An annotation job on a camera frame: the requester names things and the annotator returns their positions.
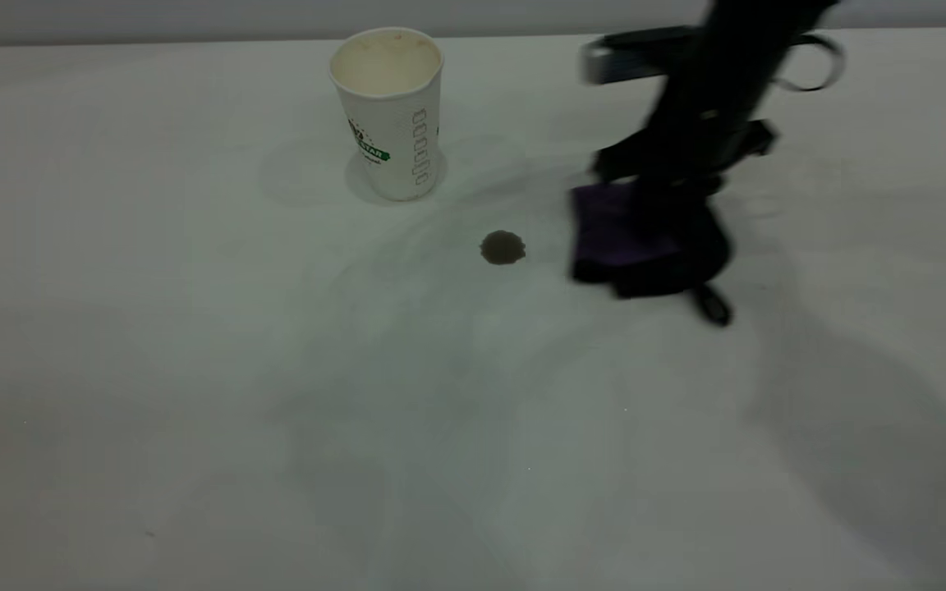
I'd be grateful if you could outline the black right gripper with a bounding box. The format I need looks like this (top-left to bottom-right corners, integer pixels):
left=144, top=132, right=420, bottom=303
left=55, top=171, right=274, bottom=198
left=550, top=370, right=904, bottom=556
left=590, top=33, right=778, bottom=216

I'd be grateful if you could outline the purple and black cloth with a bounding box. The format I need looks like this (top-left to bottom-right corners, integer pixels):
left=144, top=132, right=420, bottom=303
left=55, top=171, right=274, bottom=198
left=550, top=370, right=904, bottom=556
left=568, top=181, right=735, bottom=328

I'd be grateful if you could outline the white Coffee Star paper cup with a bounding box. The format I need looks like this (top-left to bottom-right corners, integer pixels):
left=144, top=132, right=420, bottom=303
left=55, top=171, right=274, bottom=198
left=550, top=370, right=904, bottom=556
left=328, top=27, right=446, bottom=202

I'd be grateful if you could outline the brown coffee spill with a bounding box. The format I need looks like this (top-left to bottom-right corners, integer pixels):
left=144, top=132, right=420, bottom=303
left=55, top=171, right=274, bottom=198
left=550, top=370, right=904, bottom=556
left=480, top=231, right=528, bottom=267

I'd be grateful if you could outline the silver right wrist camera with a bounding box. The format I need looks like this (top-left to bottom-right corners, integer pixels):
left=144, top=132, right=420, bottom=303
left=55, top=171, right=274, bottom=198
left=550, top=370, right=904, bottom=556
left=578, top=25, right=708, bottom=88

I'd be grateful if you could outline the black right arm cable loop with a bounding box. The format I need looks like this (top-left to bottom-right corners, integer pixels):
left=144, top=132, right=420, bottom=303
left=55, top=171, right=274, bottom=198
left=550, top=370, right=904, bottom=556
left=771, top=31, right=846, bottom=93

